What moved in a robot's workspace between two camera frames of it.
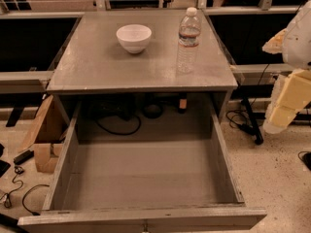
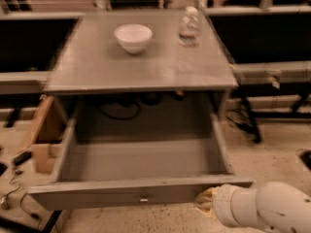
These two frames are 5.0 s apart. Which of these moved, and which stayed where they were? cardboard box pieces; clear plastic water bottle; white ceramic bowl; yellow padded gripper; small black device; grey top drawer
Moved: yellow padded gripper; grey top drawer
Stayed: clear plastic water bottle; white ceramic bowl; cardboard box pieces; small black device
